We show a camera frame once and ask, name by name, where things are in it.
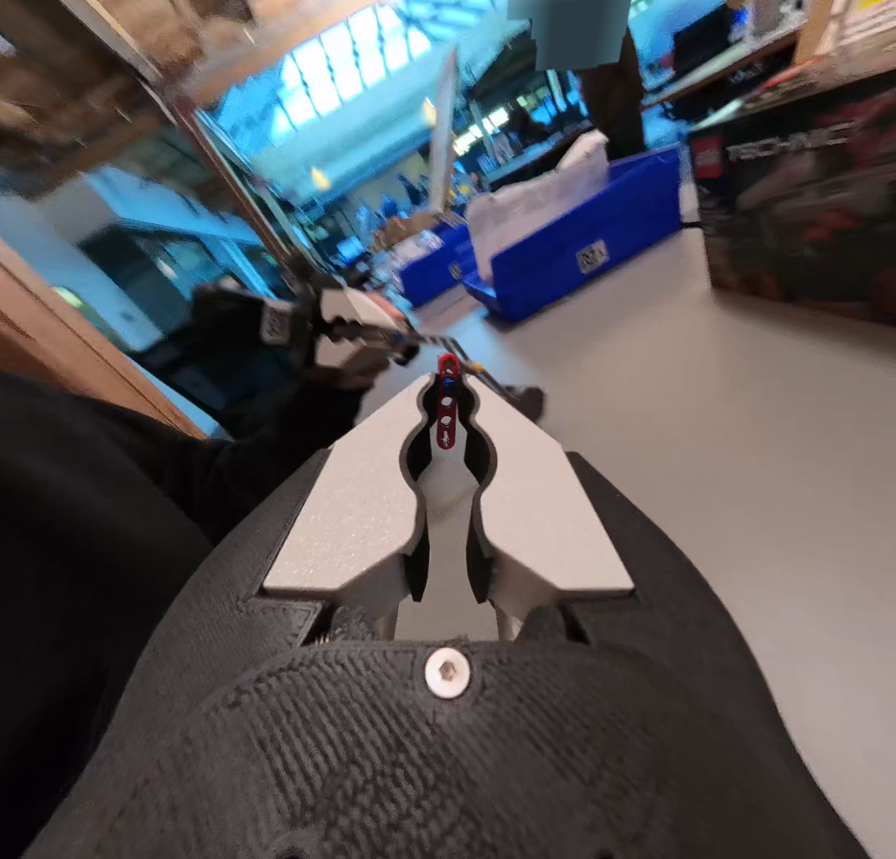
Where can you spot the person's black sweater torso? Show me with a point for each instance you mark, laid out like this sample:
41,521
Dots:
70,523

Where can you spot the wooden display board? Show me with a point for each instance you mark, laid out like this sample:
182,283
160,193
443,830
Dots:
442,138

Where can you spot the wooden post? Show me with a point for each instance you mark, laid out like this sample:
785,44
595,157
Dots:
56,334

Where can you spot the white printed plastic bag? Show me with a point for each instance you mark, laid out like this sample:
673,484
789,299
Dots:
518,222

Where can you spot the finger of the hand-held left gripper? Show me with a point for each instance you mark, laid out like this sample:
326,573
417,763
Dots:
343,351
357,306

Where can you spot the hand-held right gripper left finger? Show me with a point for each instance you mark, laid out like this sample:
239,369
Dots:
350,523

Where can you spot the person's left hand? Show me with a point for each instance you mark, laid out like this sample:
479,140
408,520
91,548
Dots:
367,369

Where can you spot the grey lego chassis assembly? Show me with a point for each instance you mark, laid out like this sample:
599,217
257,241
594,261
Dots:
528,402

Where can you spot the black lego set box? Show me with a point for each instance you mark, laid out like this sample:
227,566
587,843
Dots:
791,208

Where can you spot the blue plastic storage bin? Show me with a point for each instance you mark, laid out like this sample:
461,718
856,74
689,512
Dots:
560,257
434,271

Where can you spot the person's left forearm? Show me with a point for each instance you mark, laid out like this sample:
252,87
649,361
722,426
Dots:
294,418

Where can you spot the red lego beam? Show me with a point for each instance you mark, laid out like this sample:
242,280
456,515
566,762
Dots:
455,411

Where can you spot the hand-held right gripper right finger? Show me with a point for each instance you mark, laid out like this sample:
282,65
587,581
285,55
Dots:
553,523

